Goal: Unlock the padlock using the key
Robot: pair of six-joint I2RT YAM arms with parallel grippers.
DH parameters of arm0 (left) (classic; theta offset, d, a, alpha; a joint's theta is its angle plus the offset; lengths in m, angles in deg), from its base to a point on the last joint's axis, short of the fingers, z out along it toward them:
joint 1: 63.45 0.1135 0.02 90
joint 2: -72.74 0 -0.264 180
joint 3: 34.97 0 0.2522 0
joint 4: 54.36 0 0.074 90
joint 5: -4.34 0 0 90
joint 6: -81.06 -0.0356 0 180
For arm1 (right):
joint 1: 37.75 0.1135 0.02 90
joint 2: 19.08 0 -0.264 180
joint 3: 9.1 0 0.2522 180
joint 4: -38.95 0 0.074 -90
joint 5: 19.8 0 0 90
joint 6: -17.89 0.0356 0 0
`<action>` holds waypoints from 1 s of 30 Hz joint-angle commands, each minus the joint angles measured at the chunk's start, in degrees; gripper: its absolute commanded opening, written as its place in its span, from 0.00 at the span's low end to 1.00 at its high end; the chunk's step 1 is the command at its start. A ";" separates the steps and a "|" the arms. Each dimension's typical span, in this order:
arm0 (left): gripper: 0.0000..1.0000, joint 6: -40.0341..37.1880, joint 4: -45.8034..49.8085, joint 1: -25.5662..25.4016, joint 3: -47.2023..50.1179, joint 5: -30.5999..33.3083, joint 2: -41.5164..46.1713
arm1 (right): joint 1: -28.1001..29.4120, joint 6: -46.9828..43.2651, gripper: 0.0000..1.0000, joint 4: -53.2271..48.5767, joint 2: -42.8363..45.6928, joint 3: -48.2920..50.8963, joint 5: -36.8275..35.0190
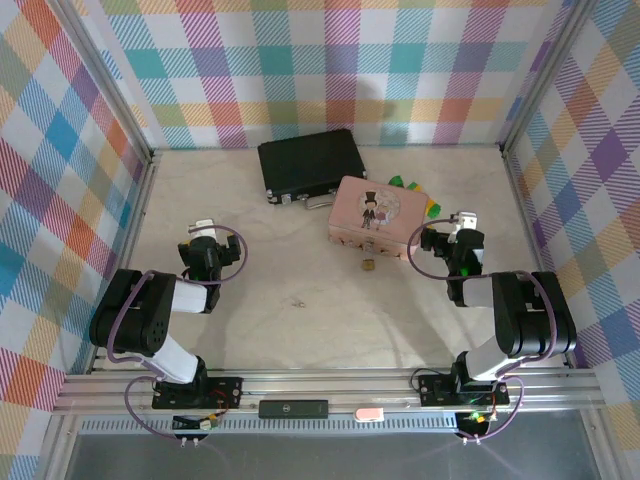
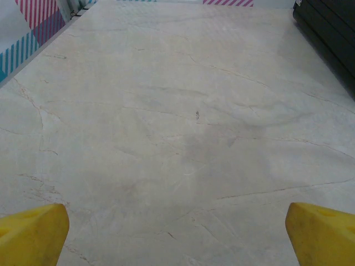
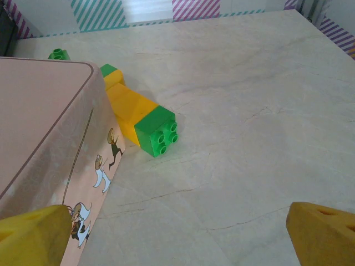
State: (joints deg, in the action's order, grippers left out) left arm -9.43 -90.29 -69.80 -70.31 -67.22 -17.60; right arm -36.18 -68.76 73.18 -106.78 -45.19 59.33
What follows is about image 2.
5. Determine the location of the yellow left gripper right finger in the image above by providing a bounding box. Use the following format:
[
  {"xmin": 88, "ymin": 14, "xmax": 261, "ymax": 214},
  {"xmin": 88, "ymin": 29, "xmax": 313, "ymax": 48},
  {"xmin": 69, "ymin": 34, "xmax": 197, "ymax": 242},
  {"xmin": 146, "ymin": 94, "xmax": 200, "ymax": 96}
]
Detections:
[{"xmin": 285, "ymin": 202, "xmax": 355, "ymax": 266}]

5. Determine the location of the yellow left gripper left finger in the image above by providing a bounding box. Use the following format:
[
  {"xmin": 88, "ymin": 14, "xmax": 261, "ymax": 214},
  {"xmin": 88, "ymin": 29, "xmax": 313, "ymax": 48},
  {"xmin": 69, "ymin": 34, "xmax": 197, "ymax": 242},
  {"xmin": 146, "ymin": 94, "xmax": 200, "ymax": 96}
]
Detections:
[{"xmin": 0, "ymin": 203, "xmax": 70, "ymax": 266}]

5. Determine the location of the black hard case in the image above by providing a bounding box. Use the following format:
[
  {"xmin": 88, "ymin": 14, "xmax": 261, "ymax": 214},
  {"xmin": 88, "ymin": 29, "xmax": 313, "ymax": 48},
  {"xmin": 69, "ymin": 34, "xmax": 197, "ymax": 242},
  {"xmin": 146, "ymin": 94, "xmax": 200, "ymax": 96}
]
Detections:
[{"xmin": 292, "ymin": 0, "xmax": 355, "ymax": 94}]

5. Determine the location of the aluminium frame post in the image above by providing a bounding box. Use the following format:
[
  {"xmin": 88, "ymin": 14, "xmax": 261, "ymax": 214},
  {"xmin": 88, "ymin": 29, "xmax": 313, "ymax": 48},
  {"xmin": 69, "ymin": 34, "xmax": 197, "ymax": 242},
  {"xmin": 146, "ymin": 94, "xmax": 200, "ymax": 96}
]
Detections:
[{"xmin": 55, "ymin": 0, "xmax": 84, "ymax": 22}]

